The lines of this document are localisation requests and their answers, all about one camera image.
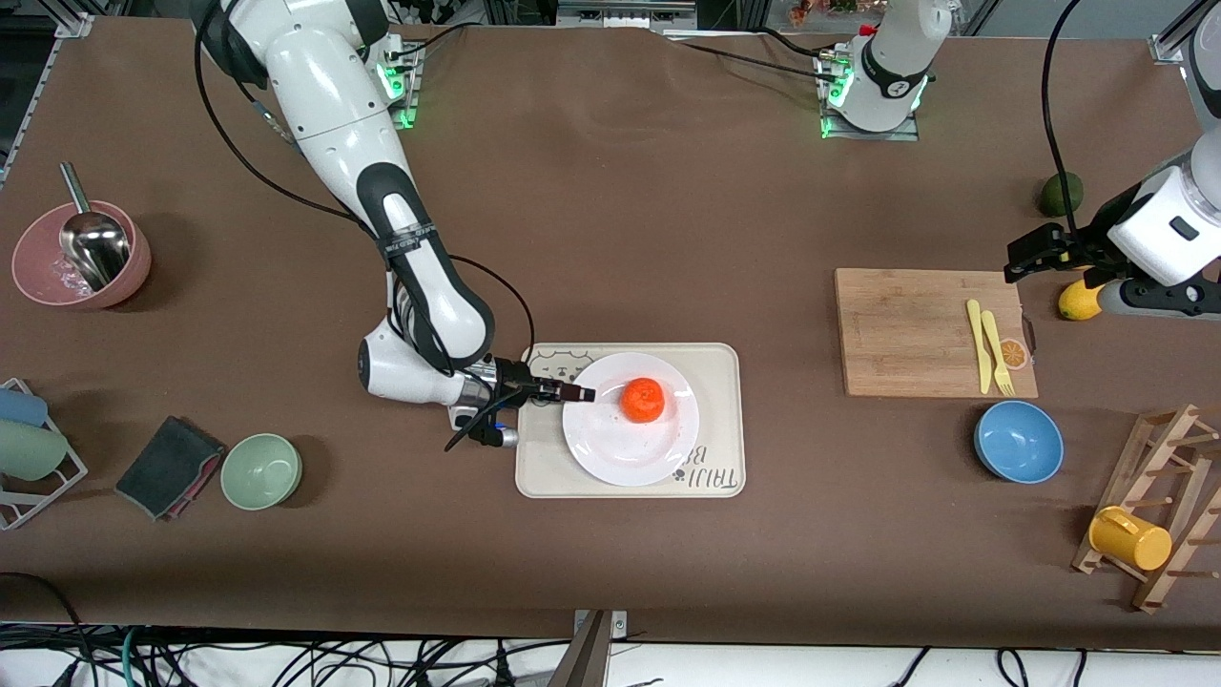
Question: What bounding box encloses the white round plate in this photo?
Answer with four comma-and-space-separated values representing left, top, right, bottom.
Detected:
561, 352, 700, 489

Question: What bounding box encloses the orange mandarin fruit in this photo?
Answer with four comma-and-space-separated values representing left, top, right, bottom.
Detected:
620, 377, 666, 424

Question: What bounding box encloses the yellow lemon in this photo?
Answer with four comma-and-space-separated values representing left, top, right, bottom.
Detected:
1058, 280, 1107, 322

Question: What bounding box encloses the dark green avocado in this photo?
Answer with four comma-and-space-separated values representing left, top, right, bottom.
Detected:
1038, 172, 1085, 219

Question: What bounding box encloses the yellow plastic knife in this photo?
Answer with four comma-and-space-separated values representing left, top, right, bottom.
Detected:
966, 299, 993, 395

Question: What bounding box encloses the yellow plastic fork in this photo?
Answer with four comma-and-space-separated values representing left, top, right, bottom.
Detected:
981, 310, 1016, 397

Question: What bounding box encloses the bamboo cutting board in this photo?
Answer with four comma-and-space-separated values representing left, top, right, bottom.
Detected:
835, 268, 1040, 399

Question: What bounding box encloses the cream bear print tray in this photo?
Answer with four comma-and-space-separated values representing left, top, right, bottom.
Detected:
515, 343, 747, 500

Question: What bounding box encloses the blue bowl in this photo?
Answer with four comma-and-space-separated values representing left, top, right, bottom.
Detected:
974, 400, 1065, 485

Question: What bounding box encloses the wooden peg drying rack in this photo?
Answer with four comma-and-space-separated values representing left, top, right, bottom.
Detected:
1071, 404, 1221, 614

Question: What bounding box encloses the pale green bowl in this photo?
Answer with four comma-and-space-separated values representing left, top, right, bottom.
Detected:
220, 433, 303, 511

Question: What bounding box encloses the yellow plastic mug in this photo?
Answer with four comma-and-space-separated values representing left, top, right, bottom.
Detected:
1088, 506, 1173, 573

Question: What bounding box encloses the dark grey folded cloth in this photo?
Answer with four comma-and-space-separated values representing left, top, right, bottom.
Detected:
114, 415, 227, 522

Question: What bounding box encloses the metal scoop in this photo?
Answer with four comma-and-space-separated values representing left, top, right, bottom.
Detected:
59, 162, 132, 292

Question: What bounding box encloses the pale green cup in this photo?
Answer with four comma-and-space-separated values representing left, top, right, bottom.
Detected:
0, 420, 70, 482

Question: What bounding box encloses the light blue cup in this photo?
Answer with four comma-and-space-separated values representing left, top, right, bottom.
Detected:
0, 386, 49, 428

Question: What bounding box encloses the pink bowl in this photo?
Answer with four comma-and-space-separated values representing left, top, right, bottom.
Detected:
11, 199, 152, 310

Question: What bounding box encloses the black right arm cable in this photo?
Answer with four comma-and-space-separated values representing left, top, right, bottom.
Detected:
194, 19, 537, 383

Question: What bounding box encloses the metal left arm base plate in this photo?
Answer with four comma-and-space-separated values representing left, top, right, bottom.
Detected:
820, 52, 921, 142

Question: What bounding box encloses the metal table edge bracket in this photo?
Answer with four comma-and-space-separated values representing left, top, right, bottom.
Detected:
572, 611, 628, 642

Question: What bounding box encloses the dark metal post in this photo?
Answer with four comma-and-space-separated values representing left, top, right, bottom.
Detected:
547, 611, 611, 687

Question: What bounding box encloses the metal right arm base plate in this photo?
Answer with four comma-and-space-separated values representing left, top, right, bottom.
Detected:
377, 43, 421, 130

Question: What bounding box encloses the black base cable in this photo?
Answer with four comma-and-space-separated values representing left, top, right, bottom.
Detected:
386, 21, 473, 68
658, 29, 840, 82

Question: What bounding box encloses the white wire cup rack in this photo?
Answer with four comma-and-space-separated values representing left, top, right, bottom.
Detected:
0, 378, 89, 531

